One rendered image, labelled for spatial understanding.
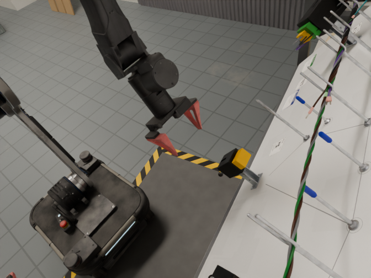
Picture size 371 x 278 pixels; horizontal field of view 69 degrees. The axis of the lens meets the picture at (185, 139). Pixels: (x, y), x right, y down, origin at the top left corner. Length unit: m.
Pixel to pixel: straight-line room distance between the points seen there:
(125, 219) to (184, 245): 0.37
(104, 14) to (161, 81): 0.16
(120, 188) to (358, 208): 1.41
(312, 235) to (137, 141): 1.87
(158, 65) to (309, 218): 0.37
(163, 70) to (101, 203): 1.22
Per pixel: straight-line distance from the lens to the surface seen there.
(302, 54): 1.19
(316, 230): 0.46
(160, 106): 0.60
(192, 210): 1.74
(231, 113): 2.20
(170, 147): 0.62
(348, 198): 0.45
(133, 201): 1.60
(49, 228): 1.79
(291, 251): 0.31
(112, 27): 0.56
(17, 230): 2.27
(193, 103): 0.64
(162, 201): 1.82
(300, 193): 0.35
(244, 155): 0.65
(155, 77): 0.52
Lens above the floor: 1.54
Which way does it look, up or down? 48 degrees down
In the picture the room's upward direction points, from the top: 18 degrees counter-clockwise
